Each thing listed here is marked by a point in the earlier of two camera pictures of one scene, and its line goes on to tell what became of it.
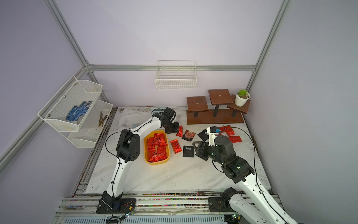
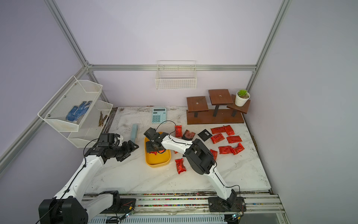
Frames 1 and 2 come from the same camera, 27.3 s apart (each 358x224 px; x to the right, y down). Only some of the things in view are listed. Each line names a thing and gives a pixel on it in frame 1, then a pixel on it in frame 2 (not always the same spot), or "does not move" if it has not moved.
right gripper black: x=203 y=147 → x=149 y=147
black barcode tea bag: x=204 y=136 does not move
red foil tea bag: x=180 y=131 does not move
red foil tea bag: x=229 y=130 does not move
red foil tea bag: x=235 y=139 does not move
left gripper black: x=175 y=130 → x=127 y=150
